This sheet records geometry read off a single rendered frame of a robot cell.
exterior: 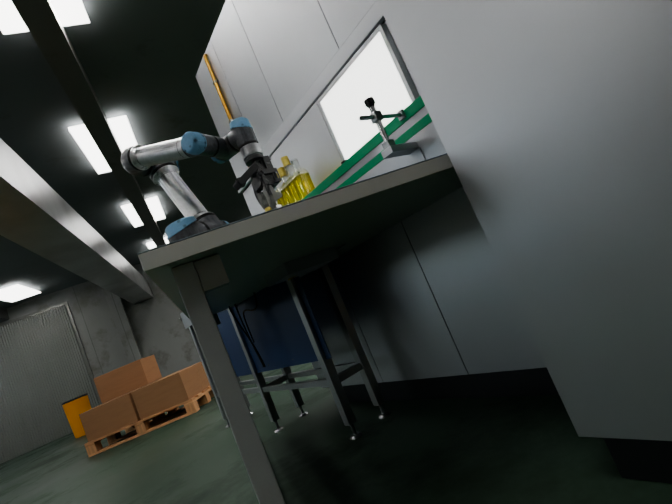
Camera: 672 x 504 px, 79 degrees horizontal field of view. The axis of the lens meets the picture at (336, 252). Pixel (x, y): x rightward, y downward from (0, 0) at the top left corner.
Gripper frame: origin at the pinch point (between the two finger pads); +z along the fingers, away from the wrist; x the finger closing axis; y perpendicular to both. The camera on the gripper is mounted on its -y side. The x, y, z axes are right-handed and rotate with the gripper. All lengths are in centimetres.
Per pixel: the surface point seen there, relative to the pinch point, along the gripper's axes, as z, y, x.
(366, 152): -1.6, 22.5, -32.3
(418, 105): -2, 23, -57
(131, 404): 57, -19, 387
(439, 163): 19, 5, -68
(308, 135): -32, 38, 10
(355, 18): -51, 42, -36
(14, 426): 20, -176, 1151
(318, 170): -16.6, 38.3, 13.3
